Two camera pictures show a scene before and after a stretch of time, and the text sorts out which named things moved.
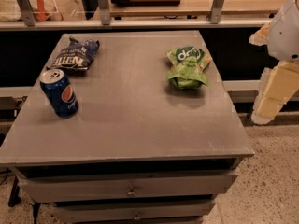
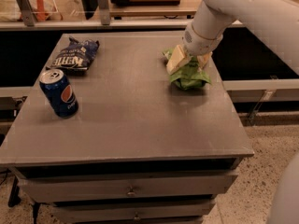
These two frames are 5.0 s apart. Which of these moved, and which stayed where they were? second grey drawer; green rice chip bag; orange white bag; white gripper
Moved: white gripper
Stayed: second grey drawer; orange white bag; green rice chip bag
